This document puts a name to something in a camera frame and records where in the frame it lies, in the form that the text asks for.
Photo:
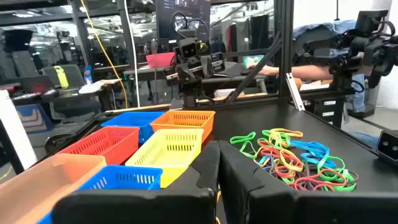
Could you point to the white panel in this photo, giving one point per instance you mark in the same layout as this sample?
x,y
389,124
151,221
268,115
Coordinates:
x,y
15,130

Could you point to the black monitor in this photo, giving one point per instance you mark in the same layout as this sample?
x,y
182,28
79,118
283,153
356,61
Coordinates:
x,y
183,15

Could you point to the black diagonal frame strut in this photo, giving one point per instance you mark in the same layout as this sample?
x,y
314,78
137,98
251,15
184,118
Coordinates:
x,y
248,81

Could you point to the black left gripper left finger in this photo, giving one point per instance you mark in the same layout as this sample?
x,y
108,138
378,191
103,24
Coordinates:
x,y
140,205

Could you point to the grey office chair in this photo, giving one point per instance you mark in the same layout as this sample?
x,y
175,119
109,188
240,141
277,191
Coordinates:
x,y
74,93

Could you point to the yellow green object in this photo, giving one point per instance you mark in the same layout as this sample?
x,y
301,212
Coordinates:
x,y
61,76

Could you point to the black table clamp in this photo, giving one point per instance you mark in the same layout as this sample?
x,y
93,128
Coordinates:
x,y
59,143

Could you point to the black table-level camera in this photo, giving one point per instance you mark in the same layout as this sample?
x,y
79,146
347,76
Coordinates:
x,y
388,146

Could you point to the yellow plastic basket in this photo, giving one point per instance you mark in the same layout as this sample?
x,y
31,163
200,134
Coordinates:
x,y
168,149

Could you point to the black drawer cabinet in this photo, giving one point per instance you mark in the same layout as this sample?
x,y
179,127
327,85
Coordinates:
x,y
326,112

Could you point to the yellow rubber band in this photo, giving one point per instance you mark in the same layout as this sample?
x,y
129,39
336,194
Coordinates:
x,y
290,161

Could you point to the blue bottle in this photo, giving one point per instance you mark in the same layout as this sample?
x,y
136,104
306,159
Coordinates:
x,y
88,74

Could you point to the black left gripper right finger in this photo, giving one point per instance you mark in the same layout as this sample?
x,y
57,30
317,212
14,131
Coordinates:
x,y
311,208

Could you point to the blue box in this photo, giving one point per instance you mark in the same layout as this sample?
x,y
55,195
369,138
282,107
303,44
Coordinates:
x,y
34,118

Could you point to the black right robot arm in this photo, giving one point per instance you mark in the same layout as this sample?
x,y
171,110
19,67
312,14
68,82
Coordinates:
x,y
190,96

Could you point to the white metal bracket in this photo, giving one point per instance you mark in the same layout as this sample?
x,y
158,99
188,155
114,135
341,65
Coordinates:
x,y
295,91

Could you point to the red plastic container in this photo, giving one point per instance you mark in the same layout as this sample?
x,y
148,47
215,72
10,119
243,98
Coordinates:
x,y
160,59

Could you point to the black background robot arm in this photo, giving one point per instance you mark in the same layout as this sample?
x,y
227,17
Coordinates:
x,y
367,46

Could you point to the red plastic basket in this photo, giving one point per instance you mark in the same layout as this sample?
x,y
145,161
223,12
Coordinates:
x,y
102,143

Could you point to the person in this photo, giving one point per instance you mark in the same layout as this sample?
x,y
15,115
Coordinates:
x,y
311,72

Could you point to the black vertical frame post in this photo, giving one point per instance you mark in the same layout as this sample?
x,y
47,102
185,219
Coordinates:
x,y
286,46

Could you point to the blue rubber band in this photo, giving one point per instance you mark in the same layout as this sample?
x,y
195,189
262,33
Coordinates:
x,y
314,157
311,146

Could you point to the peach plastic bin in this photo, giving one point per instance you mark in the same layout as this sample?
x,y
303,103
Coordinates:
x,y
46,186

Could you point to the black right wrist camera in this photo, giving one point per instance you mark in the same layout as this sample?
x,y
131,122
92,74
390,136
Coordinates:
x,y
189,49

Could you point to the green rubber band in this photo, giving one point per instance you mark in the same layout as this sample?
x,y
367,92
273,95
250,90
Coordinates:
x,y
241,139
340,161
248,149
349,186

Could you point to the grey laptop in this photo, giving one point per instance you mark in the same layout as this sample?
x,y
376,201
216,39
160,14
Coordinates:
x,y
37,85

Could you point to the red rubber band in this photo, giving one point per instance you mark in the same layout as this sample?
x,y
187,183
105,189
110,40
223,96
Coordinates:
x,y
320,180

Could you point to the orange rubber band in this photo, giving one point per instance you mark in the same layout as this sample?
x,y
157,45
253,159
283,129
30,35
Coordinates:
x,y
289,133

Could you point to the orange plastic basket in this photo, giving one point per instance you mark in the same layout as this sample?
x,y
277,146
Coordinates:
x,y
186,121

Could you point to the blue plastic basket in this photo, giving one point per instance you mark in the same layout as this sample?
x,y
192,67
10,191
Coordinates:
x,y
124,177
133,119

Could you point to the dark grey desk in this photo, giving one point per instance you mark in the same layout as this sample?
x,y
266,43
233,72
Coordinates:
x,y
146,73

